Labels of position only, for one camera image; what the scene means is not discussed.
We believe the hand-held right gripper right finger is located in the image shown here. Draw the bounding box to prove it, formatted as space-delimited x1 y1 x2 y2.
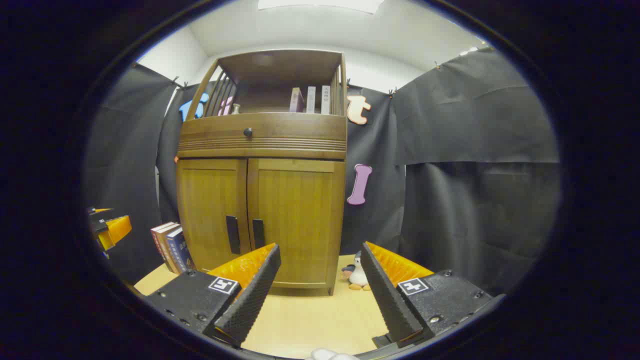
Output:
360 241 507 349

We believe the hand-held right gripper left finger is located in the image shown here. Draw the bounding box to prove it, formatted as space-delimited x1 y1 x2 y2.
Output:
144 243 282 348

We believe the wooden shoe cabinet door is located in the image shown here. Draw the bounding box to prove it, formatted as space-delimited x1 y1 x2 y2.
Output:
176 158 250 272
247 158 346 291

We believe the wooden double-door shoe cabinet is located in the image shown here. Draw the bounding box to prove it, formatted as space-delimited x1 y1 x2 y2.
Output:
175 49 349 296

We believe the wooden cabinet drawer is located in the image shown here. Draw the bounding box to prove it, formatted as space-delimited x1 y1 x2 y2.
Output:
177 112 348 160

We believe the penguin plush toy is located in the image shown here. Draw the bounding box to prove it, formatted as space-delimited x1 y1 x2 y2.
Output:
341 251 372 292

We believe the red and white book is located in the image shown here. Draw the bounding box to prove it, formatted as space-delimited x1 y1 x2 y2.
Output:
150 222 177 273

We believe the brown book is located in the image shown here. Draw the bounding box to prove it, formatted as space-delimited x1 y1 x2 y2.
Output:
156 224 182 274

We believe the blue book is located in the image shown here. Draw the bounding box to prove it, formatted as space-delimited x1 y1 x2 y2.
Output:
166 228 196 274

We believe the black backdrop cloth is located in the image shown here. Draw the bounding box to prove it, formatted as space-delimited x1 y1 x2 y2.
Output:
82 47 561 297

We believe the large ceiling light panel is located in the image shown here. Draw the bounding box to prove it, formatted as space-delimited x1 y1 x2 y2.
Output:
257 0 386 15

